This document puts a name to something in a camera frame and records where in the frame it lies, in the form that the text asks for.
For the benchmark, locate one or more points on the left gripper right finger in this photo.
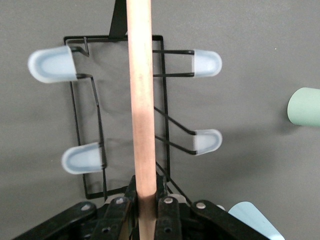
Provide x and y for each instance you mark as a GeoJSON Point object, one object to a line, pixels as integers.
{"type": "Point", "coordinates": [170, 220]}

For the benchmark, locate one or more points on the pale green plastic cup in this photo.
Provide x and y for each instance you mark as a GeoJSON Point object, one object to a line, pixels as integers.
{"type": "Point", "coordinates": [305, 107]}

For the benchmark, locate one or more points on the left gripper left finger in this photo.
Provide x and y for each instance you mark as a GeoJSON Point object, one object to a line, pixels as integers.
{"type": "Point", "coordinates": [112, 220]}

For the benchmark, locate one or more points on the dark grey table mat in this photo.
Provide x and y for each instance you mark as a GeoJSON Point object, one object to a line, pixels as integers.
{"type": "Point", "coordinates": [250, 37]}

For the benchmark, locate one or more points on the light blue plastic cup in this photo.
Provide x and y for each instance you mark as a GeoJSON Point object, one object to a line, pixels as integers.
{"type": "Point", "coordinates": [252, 222]}

